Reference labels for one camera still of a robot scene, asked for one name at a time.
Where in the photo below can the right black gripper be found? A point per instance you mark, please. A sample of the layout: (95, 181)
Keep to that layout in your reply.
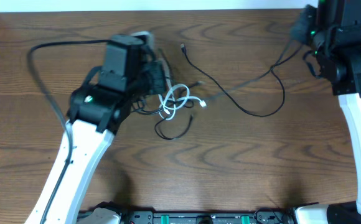
(301, 32)

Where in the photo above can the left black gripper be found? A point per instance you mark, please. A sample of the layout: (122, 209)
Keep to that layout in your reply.
(160, 83)

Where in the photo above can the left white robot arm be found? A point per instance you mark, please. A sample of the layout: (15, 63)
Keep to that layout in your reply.
(95, 115)

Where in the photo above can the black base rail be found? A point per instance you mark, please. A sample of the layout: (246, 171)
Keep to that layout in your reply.
(109, 212)

